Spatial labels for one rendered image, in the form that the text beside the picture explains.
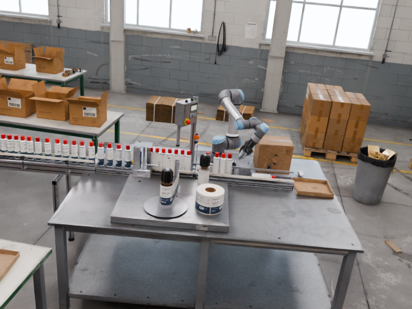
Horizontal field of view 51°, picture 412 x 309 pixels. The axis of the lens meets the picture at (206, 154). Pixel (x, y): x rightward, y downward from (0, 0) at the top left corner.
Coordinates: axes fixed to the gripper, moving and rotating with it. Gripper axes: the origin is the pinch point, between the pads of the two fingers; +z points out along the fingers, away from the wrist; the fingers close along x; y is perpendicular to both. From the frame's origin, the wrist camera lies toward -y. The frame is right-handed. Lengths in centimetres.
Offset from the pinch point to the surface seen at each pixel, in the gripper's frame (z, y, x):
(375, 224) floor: 7, -96, 199
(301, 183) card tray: -9, -8, 60
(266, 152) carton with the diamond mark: -11.2, -20.4, 21.7
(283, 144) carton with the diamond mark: -24.7, -22.5, 30.2
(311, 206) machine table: -9, 31, 61
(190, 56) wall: 51, -541, -57
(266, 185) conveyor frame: 5.3, 5.8, 31.2
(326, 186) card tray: -19, -7, 78
